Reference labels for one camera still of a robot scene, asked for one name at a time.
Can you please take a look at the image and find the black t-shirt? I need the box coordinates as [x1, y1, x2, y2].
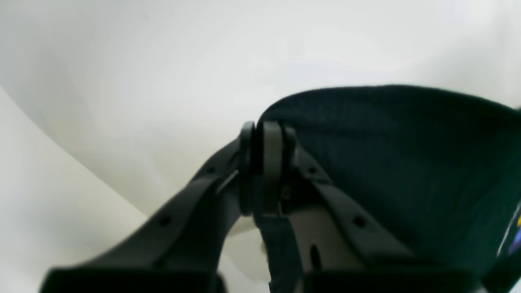
[259, 85, 521, 293]

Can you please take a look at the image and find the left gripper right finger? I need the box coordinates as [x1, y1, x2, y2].
[260, 122, 481, 293]

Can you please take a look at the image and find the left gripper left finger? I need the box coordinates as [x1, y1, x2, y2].
[41, 122, 255, 293]

